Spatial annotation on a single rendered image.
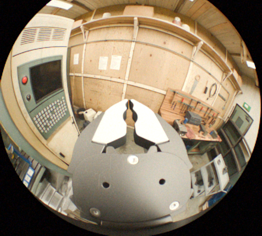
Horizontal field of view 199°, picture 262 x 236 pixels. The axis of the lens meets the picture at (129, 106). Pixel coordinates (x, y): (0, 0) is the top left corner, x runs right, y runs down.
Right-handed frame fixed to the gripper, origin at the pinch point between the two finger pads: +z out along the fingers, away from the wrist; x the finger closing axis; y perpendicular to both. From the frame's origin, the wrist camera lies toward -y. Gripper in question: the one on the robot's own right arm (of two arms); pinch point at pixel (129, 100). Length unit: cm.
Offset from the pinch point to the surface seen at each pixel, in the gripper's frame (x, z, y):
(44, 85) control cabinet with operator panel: -68, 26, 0
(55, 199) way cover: -74, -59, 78
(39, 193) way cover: -95, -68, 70
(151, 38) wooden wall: 42, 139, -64
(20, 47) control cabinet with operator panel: -70, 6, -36
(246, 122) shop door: 361, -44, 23
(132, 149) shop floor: 15, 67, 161
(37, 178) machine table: -89, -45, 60
